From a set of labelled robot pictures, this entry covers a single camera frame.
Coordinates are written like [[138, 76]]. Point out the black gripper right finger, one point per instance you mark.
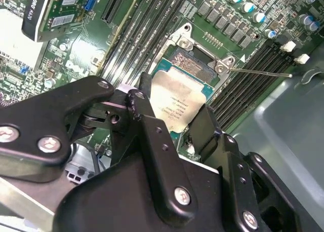
[[227, 161]]

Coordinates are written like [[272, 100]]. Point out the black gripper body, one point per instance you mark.
[[126, 204]]

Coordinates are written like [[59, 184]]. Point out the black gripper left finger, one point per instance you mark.
[[38, 120]]

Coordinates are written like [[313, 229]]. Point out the silver green CPU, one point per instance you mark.
[[177, 100]]

